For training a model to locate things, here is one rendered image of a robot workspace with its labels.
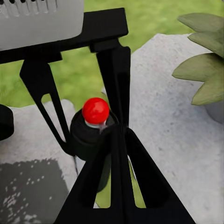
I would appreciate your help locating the pot plant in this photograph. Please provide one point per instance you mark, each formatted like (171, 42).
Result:
(208, 67)

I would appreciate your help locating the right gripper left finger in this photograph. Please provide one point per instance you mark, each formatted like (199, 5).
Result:
(78, 207)

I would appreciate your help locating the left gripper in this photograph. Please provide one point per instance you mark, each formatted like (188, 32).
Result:
(100, 31)

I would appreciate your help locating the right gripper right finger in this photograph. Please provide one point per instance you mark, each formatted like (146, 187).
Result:
(162, 204)

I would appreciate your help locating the insectifuge atomizer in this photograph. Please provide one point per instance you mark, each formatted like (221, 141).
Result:
(85, 127)

